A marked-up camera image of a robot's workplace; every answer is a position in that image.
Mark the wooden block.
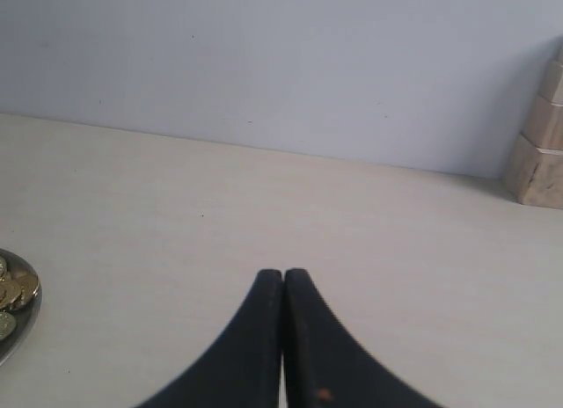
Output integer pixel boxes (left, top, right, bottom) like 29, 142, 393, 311
526, 60, 562, 150
503, 134, 562, 209

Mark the wooden block lower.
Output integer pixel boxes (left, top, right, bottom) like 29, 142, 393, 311
503, 134, 562, 209

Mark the round steel plate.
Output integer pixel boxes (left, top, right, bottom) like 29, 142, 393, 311
1, 249, 42, 366

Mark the wooden block upper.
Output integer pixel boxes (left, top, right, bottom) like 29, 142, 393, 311
526, 60, 562, 150

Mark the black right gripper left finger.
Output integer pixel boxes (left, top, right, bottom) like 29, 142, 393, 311
142, 269, 282, 408

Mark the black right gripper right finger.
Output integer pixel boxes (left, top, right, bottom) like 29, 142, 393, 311
281, 268, 437, 408

